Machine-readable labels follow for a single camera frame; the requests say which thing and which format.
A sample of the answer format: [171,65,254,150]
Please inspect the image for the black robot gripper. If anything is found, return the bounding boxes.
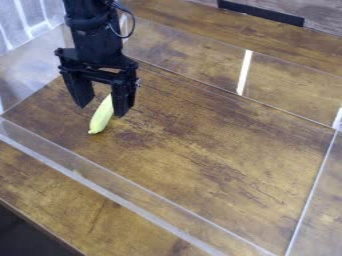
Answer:
[55,29,138,117]

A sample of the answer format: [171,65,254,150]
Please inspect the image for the green handled spoon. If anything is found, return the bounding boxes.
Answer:
[88,95,114,134]

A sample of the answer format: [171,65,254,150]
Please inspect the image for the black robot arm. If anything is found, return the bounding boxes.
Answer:
[55,0,139,117]

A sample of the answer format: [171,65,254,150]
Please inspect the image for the black bar on table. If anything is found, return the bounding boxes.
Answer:
[217,0,305,27]

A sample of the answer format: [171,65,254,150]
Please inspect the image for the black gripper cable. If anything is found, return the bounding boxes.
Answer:
[104,0,136,39]

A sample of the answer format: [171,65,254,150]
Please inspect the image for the clear acrylic enclosure walls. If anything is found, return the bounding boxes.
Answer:
[2,20,338,256]

